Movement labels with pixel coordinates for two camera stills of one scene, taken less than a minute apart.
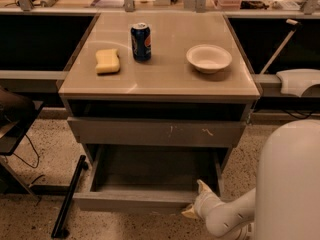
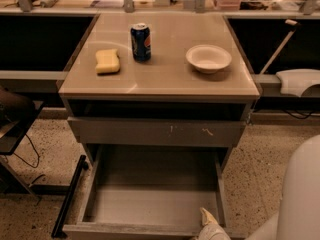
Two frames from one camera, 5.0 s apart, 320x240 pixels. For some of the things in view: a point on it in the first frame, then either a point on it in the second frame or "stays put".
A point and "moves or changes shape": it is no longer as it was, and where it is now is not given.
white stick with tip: (281, 48) stays put
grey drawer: (149, 179) moves or changes shape
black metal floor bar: (68, 199) stays put
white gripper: (204, 202) to (216, 233)
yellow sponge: (107, 61) stays put
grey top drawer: (156, 130) stays put
